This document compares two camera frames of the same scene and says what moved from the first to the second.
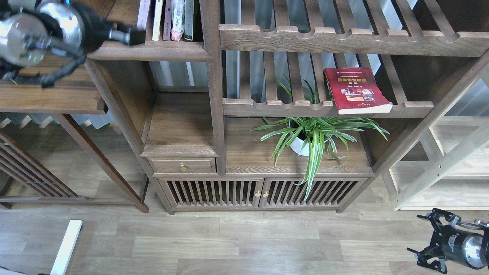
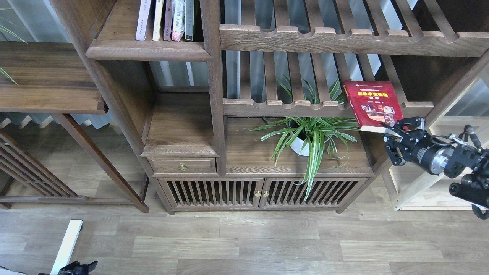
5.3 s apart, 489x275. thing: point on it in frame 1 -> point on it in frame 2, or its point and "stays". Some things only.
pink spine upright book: x=167 y=20 stays
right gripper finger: x=453 y=220 -> x=407 y=125
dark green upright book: x=188 y=20 stays
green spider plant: x=313 y=135 stays
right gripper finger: x=429 y=252 -> x=394 y=151
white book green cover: x=157 y=20 stays
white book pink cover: x=144 y=8 stays
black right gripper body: x=467 y=249 -> x=418 y=146
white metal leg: x=61 y=262 stays
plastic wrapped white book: x=177 y=14 stays
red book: x=357 y=90 -> x=373 y=102
